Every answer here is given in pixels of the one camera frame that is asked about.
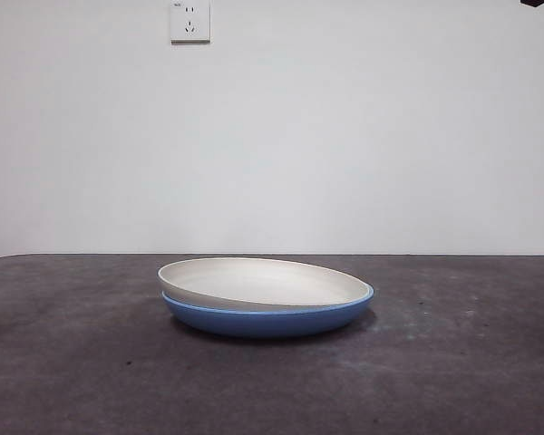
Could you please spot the blue round plate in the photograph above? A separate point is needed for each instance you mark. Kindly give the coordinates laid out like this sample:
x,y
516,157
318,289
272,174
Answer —
x,y
263,324

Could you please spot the white wall socket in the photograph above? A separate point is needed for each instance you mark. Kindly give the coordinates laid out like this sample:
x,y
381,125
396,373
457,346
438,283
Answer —
x,y
190,20

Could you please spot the white round plate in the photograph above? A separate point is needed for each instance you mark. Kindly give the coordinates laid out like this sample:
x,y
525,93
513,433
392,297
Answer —
x,y
263,283

